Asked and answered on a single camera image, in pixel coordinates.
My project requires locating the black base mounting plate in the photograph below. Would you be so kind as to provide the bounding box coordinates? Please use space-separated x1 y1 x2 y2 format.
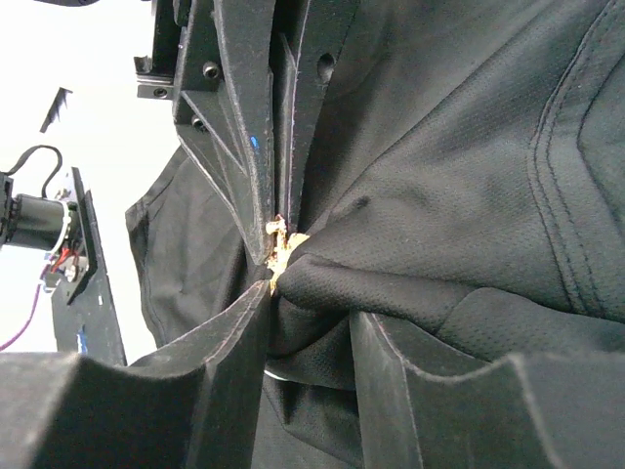
51 167 127 365

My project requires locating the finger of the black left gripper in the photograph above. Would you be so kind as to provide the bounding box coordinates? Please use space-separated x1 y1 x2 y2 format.
272 1 359 230

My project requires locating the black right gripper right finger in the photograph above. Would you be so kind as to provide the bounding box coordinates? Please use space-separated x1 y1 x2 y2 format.
350 313 624 468

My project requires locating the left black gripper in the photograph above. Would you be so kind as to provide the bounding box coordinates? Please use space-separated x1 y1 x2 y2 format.
134 0 274 265

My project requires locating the black t-shirt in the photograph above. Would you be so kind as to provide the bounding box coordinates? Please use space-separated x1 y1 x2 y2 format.
126 1 624 468

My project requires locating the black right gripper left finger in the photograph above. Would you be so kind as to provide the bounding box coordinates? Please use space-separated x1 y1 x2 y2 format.
1 281 271 468

